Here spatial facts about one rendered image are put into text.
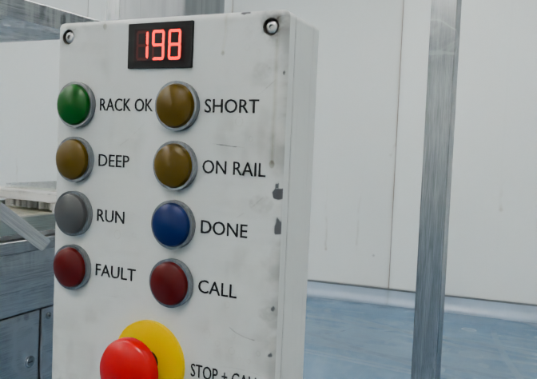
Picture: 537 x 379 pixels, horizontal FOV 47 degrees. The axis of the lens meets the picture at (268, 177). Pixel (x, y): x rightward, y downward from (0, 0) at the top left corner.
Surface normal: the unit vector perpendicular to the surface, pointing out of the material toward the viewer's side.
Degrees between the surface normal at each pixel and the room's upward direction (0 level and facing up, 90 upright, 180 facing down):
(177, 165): 90
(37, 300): 90
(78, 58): 90
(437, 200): 90
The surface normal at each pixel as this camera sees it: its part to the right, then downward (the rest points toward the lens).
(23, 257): 0.90, 0.06
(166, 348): -0.44, 0.03
